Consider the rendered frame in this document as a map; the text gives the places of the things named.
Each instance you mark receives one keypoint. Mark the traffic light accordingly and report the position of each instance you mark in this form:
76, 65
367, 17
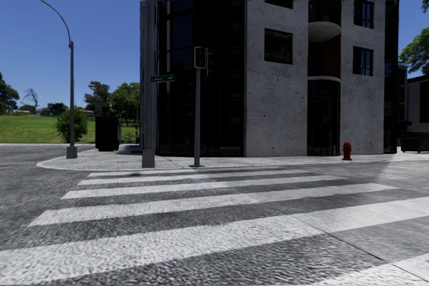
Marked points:
197, 107

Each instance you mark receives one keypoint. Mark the pale concrete building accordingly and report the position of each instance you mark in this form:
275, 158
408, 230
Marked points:
275, 107

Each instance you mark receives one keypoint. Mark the trees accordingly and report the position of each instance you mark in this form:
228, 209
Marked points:
123, 100

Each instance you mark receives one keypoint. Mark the dark box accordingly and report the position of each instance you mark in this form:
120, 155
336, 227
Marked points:
107, 134

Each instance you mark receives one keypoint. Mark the red fire hydrant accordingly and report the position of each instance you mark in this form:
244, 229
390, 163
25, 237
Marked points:
347, 151

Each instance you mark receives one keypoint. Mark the dark bin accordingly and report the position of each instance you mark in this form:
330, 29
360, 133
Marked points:
419, 141

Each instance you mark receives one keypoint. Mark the dark building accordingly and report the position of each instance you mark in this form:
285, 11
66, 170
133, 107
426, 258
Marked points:
425, 103

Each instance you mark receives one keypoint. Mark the sign on a post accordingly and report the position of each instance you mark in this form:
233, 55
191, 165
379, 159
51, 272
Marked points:
148, 107

